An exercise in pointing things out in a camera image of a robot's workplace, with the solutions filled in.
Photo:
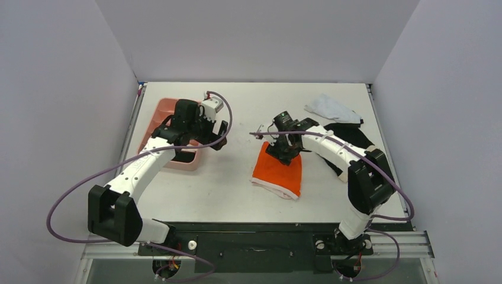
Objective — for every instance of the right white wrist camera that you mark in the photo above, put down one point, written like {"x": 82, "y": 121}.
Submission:
{"x": 262, "y": 129}

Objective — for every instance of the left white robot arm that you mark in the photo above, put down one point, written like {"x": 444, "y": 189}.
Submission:
{"x": 112, "y": 208}

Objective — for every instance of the orange underwear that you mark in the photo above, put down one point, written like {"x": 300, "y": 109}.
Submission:
{"x": 282, "y": 180}

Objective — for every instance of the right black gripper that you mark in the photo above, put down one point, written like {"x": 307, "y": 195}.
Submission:
{"x": 280, "y": 148}

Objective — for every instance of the aluminium mounting rail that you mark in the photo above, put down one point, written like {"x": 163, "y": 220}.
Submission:
{"x": 413, "y": 244}

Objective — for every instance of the black rolled underwear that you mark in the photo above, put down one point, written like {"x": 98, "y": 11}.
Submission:
{"x": 184, "y": 157}

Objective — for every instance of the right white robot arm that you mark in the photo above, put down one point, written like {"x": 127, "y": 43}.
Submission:
{"x": 365, "y": 171}

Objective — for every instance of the black underwear beige waistband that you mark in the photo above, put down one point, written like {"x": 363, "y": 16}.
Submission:
{"x": 352, "y": 134}

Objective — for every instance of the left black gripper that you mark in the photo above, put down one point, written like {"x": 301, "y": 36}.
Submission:
{"x": 211, "y": 137}

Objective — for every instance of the light blue underwear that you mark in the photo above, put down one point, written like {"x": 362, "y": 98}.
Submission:
{"x": 331, "y": 109}

